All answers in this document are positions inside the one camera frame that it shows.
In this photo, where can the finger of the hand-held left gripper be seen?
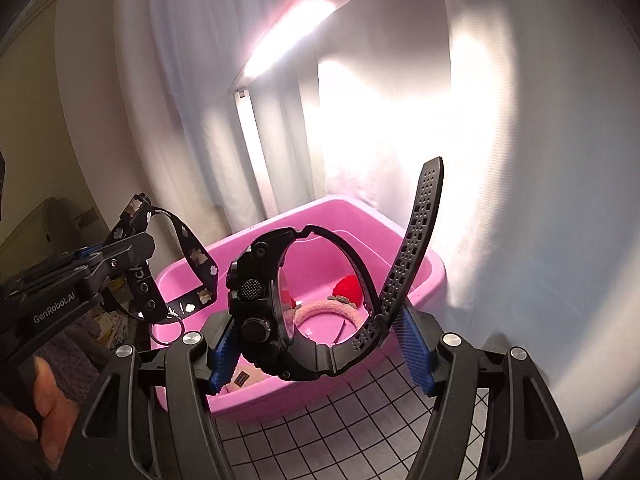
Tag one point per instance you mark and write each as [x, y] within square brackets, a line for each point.
[82, 252]
[125, 255]

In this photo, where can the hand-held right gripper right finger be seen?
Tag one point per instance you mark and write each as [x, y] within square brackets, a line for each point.
[415, 350]

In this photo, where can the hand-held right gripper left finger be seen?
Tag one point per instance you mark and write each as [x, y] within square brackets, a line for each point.
[225, 355]

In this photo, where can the black wrist watch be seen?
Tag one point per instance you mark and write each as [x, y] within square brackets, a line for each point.
[255, 310]

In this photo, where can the pink fluffy strawberry headband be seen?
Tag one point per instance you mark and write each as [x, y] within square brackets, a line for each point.
[320, 312]

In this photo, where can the pink plastic bin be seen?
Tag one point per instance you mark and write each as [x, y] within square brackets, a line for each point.
[325, 215]

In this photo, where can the person's left hand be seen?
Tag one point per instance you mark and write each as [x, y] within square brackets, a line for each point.
[45, 400]

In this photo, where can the small brown tag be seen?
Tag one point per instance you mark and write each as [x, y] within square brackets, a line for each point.
[241, 379]

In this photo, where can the white curtain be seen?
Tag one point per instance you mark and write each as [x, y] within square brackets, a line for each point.
[200, 85]

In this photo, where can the white desk lamp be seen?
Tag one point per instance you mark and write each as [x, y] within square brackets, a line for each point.
[295, 25]

